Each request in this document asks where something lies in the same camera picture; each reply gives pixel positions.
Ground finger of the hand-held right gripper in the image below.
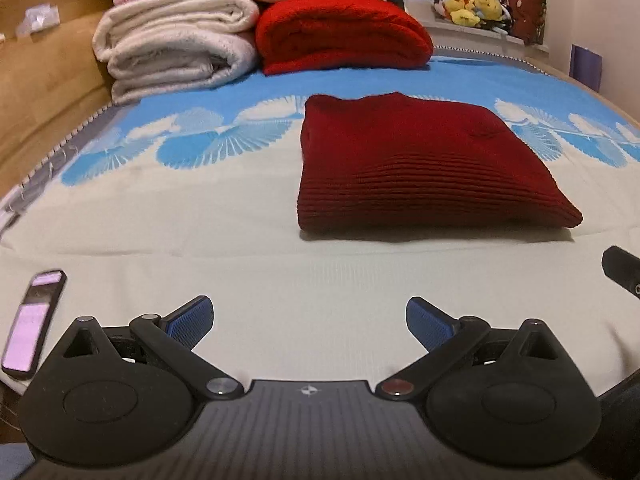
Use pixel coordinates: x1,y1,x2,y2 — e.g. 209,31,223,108
601,246,640,302

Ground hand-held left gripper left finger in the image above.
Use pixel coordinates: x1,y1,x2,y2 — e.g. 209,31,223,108
62,296,244,402

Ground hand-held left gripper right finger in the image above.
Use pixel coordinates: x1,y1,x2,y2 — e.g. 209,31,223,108
375,297,559,402

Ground dark red knit sweater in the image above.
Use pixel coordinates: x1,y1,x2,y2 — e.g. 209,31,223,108
296,91,584,235

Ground blue and white printed bedsheet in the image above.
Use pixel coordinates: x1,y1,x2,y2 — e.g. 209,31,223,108
0,52,640,411

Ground black smartphone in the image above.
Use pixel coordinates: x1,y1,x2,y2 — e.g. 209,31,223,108
1,269,68,380

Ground purple box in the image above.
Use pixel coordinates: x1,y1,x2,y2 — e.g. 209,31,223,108
571,44,604,93

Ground dark red bag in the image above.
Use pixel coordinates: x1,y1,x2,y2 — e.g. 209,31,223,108
507,0,547,45

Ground white folded fleece blanket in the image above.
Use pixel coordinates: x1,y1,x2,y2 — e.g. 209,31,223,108
92,0,261,107

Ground bright red folded blanket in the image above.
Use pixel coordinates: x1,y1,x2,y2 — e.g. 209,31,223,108
255,0,435,77

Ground yellow plush toys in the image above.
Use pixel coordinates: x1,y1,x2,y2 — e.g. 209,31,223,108
442,0,513,29

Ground clear plastic bag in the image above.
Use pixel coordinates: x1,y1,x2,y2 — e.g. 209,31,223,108
15,4,62,38

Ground wooden bed frame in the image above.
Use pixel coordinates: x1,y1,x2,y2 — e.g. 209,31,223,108
0,0,126,201

